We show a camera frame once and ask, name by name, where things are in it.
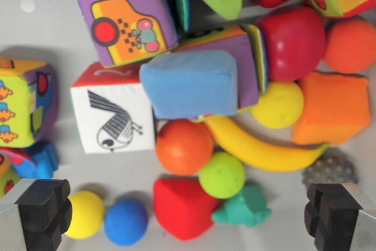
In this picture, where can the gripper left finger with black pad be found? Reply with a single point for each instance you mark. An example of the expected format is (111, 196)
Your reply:
(41, 215)

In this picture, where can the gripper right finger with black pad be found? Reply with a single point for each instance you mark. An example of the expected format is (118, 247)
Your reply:
(332, 215)

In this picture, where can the grey spiky ball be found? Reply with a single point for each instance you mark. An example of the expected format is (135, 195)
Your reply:
(332, 171)

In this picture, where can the yellow foam ball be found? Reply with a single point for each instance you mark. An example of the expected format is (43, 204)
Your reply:
(86, 214)
(277, 105)

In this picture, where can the green fabric toy, strawberry print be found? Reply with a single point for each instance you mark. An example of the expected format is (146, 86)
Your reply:
(7, 184)

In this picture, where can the blue fabric toy, red flap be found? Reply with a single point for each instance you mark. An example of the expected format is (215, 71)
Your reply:
(38, 161)

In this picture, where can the blue foam ball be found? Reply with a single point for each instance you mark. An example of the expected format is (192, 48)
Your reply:
(126, 223)

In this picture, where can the teal rubber toy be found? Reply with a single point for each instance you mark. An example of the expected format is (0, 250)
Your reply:
(243, 208)

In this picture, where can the yellow toy banana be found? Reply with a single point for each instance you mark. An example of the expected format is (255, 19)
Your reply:
(258, 154)

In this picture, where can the orange fabric block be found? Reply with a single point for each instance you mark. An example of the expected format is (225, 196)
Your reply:
(332, 110)

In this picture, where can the green fabric cube, duck prints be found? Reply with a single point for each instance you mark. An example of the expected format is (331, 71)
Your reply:
(20, 101)

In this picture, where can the green foam ball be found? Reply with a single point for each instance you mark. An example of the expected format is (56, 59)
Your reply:
(221, 176)

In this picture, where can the white fabric cube, bird print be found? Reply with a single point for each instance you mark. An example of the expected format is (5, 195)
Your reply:
(114, 115)

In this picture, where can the red fabric block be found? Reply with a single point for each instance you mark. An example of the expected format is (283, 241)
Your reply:
(182, 207)

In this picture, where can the orange foam ball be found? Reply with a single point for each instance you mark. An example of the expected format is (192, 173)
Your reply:
(183, 148)
(351, 46)

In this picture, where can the dark red toy apple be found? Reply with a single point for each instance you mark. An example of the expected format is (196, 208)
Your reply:
(293, 42)

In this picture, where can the purple and orange fabric cube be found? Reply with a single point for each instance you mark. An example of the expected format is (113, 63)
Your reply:
(246, 57)

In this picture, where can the light blue fabric block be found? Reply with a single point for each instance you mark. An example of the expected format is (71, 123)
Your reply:
(191, 83)

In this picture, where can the purple fabric cube, car print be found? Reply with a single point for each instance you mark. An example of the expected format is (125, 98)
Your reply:
(126, 27)

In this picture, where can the teal fabric block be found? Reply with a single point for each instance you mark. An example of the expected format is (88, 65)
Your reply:
(183, 13)

